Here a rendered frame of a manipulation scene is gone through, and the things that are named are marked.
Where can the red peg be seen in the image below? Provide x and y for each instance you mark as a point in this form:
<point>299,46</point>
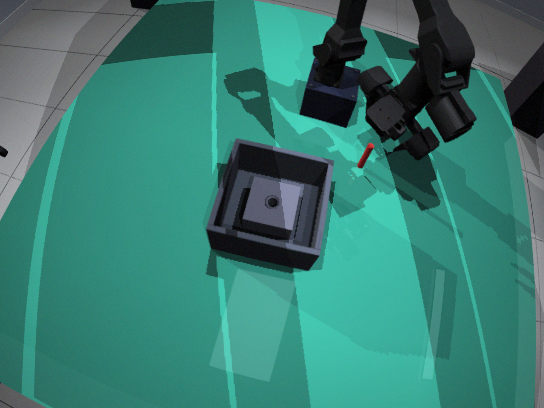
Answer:
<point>365,155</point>

